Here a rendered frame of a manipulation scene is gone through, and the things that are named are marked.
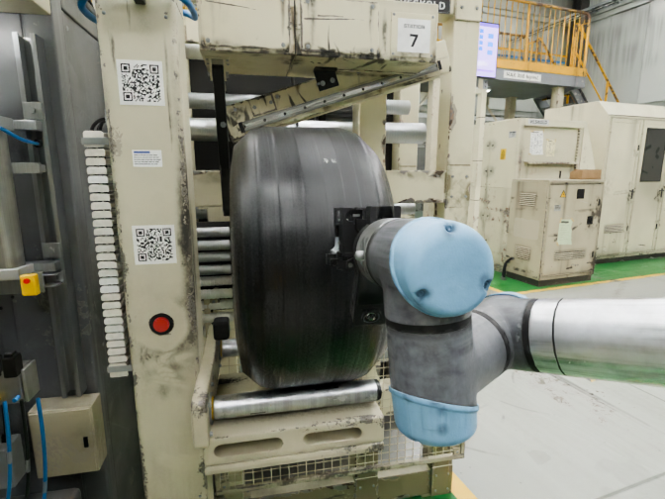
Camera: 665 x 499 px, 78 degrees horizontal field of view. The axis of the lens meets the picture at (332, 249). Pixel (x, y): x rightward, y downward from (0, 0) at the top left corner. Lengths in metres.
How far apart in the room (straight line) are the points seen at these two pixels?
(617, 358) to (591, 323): 0.03
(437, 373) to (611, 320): 0.16
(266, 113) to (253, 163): 0.52
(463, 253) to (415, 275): 0.04
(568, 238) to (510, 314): 5.14
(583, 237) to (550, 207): 0.68
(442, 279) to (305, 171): 0.44
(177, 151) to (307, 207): 0.29
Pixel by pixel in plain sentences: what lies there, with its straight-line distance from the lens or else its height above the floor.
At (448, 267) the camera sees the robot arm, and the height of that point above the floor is 1.29.
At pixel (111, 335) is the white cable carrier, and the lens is 0.93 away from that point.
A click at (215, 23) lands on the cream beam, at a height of 1.70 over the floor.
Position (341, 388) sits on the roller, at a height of 0.92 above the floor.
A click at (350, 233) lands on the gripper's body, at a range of 0.51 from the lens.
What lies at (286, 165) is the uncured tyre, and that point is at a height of 1.37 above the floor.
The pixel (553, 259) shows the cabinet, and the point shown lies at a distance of 5.49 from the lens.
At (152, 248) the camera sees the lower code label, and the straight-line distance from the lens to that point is 0.85.
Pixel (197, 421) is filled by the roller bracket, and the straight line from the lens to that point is 0.84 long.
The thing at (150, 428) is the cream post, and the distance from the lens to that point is 0.99.
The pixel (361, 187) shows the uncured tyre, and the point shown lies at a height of 1.33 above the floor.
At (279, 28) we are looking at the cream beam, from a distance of 1.13.
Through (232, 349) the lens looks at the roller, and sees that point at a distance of 1.12.
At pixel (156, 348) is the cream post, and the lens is 0.91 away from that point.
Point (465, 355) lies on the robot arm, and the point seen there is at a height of 1.21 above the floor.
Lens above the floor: 1.36
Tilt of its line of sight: 11 degrees down
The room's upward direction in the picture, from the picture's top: straight up
